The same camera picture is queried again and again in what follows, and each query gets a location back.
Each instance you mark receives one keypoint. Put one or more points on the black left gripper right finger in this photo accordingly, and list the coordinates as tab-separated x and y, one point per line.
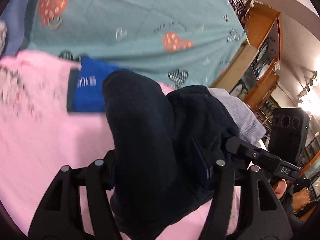
261	215

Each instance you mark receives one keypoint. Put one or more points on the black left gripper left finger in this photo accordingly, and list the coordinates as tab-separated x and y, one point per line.
58	215

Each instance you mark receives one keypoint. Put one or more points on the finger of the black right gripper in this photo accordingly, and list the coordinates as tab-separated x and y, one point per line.
258	156

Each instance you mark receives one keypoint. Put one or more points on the dark navy pants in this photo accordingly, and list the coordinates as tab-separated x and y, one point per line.
155	174

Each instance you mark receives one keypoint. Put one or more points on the black sleeved right forearm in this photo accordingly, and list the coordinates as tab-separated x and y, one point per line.
286	200

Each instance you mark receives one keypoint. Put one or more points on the person's right hand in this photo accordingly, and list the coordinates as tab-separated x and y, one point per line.
279	188

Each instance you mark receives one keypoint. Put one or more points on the wooden display cabinet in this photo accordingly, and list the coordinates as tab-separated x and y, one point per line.
281	48

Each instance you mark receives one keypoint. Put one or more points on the pink floral bed sheet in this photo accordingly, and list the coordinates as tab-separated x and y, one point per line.
38	136

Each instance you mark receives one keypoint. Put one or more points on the folded blue clothes stack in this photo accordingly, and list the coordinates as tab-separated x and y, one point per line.
84	92

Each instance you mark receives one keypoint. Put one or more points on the teal heart-pattern quilt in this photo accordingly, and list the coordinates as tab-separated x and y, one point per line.
177	42

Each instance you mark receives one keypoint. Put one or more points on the floral patterned cushion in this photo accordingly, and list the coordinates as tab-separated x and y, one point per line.
3	34

